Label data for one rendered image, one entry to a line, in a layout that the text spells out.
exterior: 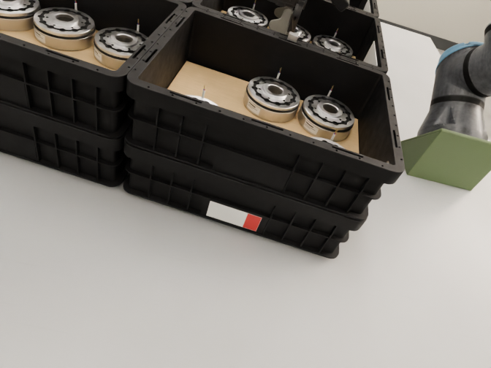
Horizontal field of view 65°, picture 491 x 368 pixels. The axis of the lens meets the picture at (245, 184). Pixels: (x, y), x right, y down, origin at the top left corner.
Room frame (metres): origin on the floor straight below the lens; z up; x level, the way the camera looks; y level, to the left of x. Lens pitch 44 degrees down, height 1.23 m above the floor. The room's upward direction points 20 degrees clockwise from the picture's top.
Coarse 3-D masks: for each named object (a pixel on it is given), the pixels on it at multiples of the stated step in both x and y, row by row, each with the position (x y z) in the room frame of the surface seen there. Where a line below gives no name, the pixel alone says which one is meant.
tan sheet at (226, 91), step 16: (192, 64) 0.68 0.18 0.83; (176, 80) 0.61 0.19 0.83; (192, 80) 0.63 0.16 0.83; (208, 80) 0.65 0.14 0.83; (224, 80) 0.67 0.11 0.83; (240, 80) 0.69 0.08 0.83; (208, 96) 0.60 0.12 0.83; (224, 96) 0.61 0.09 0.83; (240, 96) 0.63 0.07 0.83; (240, 112) 0.58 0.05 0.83; (288, 128) 0.59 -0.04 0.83; (352, 128) 0.67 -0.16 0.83; (352, 144) 0.61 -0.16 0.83
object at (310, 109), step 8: (312, 96) 0.67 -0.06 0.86; (320, 96) 0.68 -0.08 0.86; (328, 96) 0.69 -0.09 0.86; (304, 104) 0.63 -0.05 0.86; (312, 104) 0.64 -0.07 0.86; (344, 104) 0.68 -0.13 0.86; (312, 112) 0.62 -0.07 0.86; (320, 112) 0.62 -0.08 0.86; (344, 112) 0.66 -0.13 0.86; (320, 120) 0.60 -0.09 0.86; (328, 120) 0.61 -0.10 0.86; (336, 120) 0.62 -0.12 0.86; (344, 120) 0.63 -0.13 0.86; (352, 120) 0.64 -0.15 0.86; (328, 128) 0.59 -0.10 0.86; (336, 128) 0.60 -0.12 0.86; (344, 128) 0.61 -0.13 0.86
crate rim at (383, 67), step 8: (200, 0) 0.75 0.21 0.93; (320, 0) 1.01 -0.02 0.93; (328, 0) 1.02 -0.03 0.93; (200, 8) 0.71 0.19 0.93; (208, 8) 0.72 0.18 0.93; (224, 16) 0.72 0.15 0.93; (232, 16) 0.73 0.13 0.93; (368, 16) 1.01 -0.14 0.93; (248, 24) 0.72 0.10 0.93; (376, 24) 0.98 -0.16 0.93; (272, 32) 0.72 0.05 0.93; (376, 32) 0.93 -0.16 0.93; (376, 40) 0.89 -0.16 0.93; (320, 48) 0.73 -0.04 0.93; (384, 48) 0.85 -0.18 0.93; (344, 56) 0.73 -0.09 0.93; (384, 56) 0.80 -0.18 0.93; (368, 64) 0.74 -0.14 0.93; (384, 64) 0.77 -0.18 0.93; (384, 72) 0.74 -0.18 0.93
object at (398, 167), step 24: (240, 24) 0.71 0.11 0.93; (312, 48) 0.72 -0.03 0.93; (144, 72) 0.45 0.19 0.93; (144, 96) 0.41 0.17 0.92; (168, 96) 0.41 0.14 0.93; (384, 96) 0.64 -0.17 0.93; (216, 120) 0.42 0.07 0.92; (240, 120) 0.42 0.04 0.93; (288, 144) 0.42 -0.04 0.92; (312, 144) 0.43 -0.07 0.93; (360, 168) 0.43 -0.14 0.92; (384, 168) 0.43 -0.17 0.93
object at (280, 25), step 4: (284, 12) 0.87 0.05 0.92; (288, 12) 0.87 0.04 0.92; (292, 12) 0.87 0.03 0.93; (284, 16) 0.87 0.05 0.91; (288, 16) 0.87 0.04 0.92; (272, 20) 0.87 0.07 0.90; (276, 20) 0.87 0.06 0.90; (280, 20) 0.87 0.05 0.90; (284, 20) 0.87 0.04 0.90; (288, 20) 0.87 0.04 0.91; (272, 24) 0.87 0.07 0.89; (276, 24) 0.87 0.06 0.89; (280, 24) 0.87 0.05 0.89; (284, 24) 0.87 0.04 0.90; (288, 24) 0.87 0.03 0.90; (272, 28) 0.86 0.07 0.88; (276, 28) 0.87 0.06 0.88; (280, 28) 0.87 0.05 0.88; (284, 28) 0.87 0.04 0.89; (280, 32) 0.87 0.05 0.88; (284, 32) 0.87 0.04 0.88; (288, 32) 0.86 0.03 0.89
